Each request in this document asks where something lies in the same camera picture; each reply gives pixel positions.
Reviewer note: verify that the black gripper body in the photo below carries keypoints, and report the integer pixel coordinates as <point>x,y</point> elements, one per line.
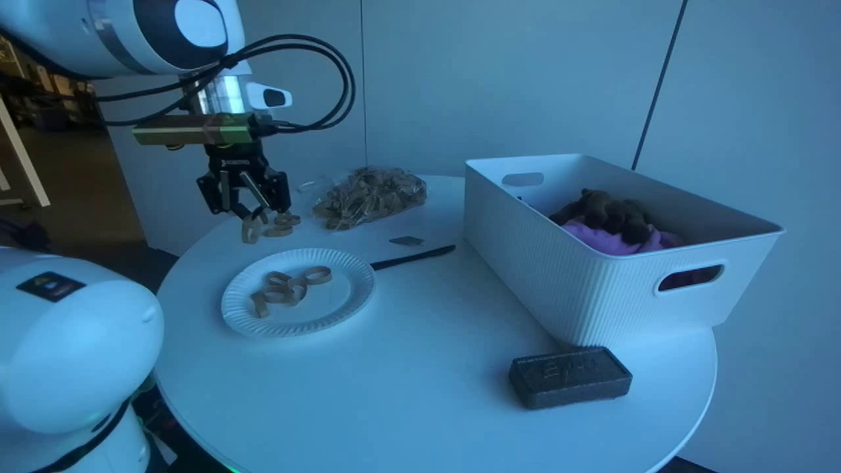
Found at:
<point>227,163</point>

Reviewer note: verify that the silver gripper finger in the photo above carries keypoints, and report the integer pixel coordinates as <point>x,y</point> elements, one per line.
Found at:
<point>236,209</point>
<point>264,205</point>

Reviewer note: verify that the tan rubber band long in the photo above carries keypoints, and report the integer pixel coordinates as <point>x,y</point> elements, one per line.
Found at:
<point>282,223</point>

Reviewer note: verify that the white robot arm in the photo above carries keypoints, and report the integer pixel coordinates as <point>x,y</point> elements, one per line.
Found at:
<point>73,335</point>

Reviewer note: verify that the bag of rubber bands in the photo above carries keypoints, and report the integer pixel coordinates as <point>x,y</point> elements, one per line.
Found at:
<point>366,196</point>

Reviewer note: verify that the white paper plate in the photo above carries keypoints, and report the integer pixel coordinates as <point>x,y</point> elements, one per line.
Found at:
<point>327,306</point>

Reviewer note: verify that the black pen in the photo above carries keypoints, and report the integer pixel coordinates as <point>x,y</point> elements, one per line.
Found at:
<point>412,259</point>

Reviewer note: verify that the purple cloth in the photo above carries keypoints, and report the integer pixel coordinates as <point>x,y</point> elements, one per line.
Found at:
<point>613,242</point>

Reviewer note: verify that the white plastic storage bin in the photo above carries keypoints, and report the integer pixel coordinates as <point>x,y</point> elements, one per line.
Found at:
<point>688,277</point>

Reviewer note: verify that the wrist camera with green light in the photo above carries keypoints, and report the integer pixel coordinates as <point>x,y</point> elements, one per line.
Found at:
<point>195,130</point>

